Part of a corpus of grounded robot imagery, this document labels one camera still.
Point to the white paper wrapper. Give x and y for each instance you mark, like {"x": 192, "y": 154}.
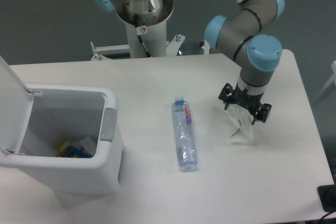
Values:
{"x": 241, "y": 130}

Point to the clear plastic water bottle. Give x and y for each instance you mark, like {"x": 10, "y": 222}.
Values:
{"x": 184, "y": 135}

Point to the white trash can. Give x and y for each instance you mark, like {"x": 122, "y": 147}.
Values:
{"x": 68, "y": 113}

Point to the black device at edge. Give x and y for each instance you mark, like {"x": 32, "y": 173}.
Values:
{"x": 327, "y": 197}

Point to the white metal base frame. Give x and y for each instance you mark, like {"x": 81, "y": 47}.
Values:
{"x": 153, "y": 45}

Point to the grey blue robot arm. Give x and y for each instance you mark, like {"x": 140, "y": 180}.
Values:
{"x": 238, "y": 38}

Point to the white trash in bin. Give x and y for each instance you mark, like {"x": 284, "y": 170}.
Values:
{"x": 86, "y": 145}

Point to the white trash can lid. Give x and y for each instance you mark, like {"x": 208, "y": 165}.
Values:
{"x": 16, "y": 106}

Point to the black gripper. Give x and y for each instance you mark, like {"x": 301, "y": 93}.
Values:
{"x": 259, "y": 111}

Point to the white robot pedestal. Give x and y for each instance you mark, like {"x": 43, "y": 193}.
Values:
{"x": 145, "y": 16}

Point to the white furniture leg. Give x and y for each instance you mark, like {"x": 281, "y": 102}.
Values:
{"x": 327, "y": 88}

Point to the yellow blue trash item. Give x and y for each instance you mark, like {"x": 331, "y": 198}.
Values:
{"x": 69, "y": 151}

